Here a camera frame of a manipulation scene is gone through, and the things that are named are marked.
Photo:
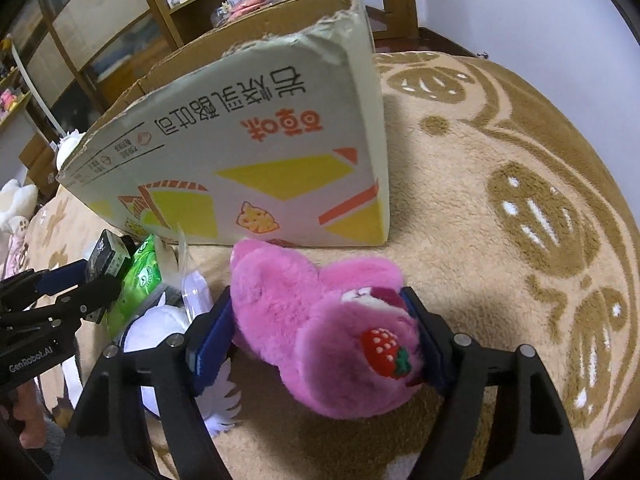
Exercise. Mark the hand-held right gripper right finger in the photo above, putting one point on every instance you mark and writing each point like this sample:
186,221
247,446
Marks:
429,350

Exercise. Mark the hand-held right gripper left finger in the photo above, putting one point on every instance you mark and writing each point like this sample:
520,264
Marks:
212,342

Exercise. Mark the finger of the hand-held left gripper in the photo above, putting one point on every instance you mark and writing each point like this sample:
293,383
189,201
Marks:
75,305
60,277

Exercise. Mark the small black and green box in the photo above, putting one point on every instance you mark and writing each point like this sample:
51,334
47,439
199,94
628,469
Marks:
107,255

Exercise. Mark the white and purple plush doll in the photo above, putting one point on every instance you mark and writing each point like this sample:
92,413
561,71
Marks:
155,325

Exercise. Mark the green tissue pack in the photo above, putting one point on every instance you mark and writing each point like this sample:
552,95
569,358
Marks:
142,270

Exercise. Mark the pink plush toy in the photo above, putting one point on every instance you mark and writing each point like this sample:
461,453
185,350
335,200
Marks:
300,310

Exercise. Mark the printed cardboard box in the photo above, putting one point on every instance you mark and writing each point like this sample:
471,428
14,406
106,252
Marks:
275,135

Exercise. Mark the person's left hand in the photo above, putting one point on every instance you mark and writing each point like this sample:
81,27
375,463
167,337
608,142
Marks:
31,417

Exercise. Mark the clear plastic bag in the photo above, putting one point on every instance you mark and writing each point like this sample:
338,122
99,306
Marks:
195,290

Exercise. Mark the beige plush toy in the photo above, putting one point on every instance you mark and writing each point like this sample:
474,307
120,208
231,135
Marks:
17,202

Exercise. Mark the beige printed blanket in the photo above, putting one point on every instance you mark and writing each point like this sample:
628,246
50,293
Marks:
500,285

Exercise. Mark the open brown cardboard carton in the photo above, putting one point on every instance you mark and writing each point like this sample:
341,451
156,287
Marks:
40,165

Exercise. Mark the white-haired plush toy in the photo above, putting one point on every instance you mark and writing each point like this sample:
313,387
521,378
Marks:
70,147

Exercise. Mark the white pole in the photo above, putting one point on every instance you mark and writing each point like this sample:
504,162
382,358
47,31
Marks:
35,90

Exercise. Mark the wooden wardrobe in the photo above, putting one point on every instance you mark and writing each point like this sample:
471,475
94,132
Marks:
85,25

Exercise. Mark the wooden corner shelf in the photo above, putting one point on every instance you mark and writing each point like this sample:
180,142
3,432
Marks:
200,5

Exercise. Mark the pink bag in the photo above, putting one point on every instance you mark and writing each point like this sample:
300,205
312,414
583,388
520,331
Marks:
250,4

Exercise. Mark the yellow wall shelf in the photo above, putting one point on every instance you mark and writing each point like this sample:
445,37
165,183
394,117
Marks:
10,95

